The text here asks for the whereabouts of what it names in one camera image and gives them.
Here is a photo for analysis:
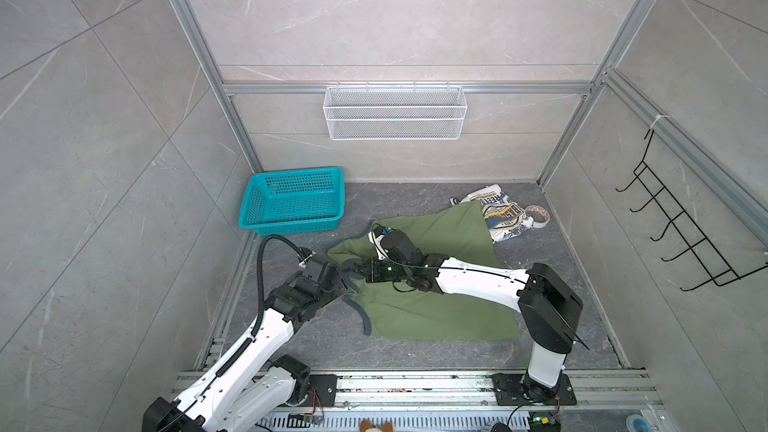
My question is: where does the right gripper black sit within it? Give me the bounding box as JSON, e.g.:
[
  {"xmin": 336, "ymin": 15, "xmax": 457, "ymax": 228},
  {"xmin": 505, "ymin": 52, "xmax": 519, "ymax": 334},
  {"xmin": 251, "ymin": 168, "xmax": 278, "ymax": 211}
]
[{"xmin": 356, "ymin": 256, "xmax": 412, "ymax": 284}]

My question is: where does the green tank top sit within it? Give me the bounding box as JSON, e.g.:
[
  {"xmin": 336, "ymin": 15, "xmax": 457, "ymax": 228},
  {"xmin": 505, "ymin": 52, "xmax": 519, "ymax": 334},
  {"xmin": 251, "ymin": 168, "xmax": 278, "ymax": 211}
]
[{"xmin": 345, "ymin": 202, "xmax": 521, "ymax": 342}]

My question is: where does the white tank top navy trim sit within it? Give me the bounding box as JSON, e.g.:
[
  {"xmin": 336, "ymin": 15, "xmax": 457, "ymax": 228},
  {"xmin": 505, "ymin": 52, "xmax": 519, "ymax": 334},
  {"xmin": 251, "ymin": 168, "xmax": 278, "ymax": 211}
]
[{"xmin": 450, "ymin": 184, "xmax": 535, "ymax": 243}]

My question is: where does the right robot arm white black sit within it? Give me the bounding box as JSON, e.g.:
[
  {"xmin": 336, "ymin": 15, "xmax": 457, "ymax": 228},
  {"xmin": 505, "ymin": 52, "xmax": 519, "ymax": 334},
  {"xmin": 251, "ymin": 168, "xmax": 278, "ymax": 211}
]
[{"xmin": 363, "ymin": 225, "xmax": 584, "ymax": 404}]

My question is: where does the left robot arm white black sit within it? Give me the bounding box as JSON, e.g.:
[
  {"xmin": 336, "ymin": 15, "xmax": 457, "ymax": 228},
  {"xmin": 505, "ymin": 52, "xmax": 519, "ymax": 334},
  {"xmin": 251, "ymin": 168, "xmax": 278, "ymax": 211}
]
[{"xmin": 141, "ymin": 255, "xmax": 344, "ymax": 431}]

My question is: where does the teal plastic basket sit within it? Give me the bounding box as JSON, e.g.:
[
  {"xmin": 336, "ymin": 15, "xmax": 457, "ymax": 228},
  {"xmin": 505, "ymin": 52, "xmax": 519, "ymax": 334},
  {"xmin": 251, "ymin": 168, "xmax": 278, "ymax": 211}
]
[{"xmin": 238, "ymin": 167, "xmax": 345, "ymax": 237}]

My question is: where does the roll of white tape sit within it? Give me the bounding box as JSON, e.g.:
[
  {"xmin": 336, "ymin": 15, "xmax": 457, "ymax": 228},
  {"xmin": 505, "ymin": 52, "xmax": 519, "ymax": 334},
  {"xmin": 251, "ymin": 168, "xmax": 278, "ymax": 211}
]
[{"xmin": 525, "ymin": 205, "xmax": 551, "ymax": 229}]

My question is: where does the left black corrugated cable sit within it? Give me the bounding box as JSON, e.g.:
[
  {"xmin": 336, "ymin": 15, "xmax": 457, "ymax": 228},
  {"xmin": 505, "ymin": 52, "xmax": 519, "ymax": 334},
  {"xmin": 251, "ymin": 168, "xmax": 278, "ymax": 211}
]
[{"xmin": 250, "ymin": 234, "xmax": 310, "ymax": 337}]

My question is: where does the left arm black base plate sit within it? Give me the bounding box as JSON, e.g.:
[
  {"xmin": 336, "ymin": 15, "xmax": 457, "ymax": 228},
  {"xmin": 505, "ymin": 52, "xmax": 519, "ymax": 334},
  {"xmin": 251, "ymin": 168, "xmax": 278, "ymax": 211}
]
[{"xmin": 300, "ymin": 373, "xmax": 338, "ymax": 409}]

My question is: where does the white wire mesh shelf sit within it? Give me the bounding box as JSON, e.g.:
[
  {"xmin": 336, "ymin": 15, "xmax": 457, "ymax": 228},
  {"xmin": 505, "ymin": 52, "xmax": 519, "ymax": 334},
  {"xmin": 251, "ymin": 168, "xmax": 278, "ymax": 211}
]
[{"xmin": 323, "ymin": 85, "xmax": 468, "ymax": 141}]

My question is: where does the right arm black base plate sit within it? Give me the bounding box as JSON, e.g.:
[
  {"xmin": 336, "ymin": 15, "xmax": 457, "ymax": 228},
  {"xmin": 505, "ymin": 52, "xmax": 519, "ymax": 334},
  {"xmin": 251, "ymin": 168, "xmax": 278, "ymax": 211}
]
[{"xmin": 491, "ymin": 373, "xmax": 577, "ymax": 406}]

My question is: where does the aluminium front rail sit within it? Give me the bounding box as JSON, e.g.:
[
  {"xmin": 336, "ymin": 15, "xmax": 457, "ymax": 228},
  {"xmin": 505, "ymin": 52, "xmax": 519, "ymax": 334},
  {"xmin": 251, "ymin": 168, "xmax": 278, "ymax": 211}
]
[{"xmin": 318, "ymin": 369, "xmax": 665, "ymax": 413}]

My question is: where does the black wire hook rack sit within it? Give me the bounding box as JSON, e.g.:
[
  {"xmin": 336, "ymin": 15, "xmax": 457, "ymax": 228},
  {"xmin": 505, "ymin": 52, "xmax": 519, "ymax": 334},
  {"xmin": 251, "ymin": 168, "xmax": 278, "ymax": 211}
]
[{"xmin": 615, "ymin": 130, "xmax": 767, "ymax": 293}]

